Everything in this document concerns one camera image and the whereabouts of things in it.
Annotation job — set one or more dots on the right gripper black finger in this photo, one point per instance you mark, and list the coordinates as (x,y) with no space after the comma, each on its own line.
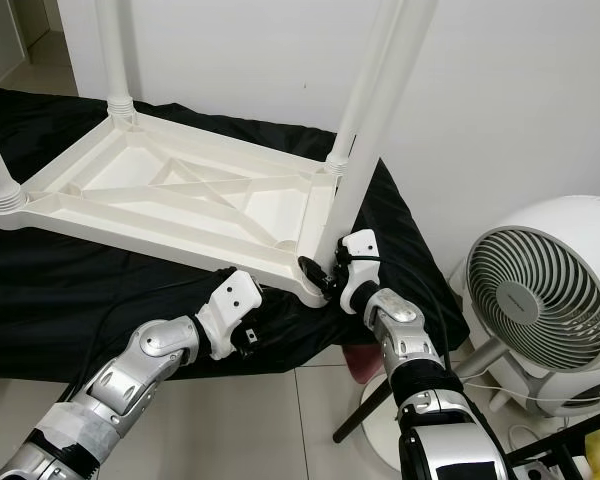
(310,270)

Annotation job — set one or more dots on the white plastic table leg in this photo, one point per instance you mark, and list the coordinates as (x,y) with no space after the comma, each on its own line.
(115,55)
(0,170)
(365,150)
(364,60)

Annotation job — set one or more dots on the white plastic table top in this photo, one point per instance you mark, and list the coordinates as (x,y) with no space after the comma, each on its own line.
(190,200)

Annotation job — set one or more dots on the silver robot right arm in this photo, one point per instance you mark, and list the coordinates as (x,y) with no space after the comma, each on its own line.
(400,330)

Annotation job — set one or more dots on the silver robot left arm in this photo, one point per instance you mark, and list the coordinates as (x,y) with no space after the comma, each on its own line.
(140,370)

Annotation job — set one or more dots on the black tablecloth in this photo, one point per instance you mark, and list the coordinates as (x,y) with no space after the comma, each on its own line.
(60,300)

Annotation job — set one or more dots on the black metal stand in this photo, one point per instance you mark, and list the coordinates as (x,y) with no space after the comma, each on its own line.
(560,440)

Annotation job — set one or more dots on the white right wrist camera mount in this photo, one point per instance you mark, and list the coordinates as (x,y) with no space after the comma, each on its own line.
(360,245)

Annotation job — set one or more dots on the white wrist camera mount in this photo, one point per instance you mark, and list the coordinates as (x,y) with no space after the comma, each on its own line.
(230,300)
(360,245)

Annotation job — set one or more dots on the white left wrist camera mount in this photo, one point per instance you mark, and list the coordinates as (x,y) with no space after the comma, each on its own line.
(230,300)

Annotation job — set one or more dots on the white pedestal fan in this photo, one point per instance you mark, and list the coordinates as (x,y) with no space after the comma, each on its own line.
(530,290)

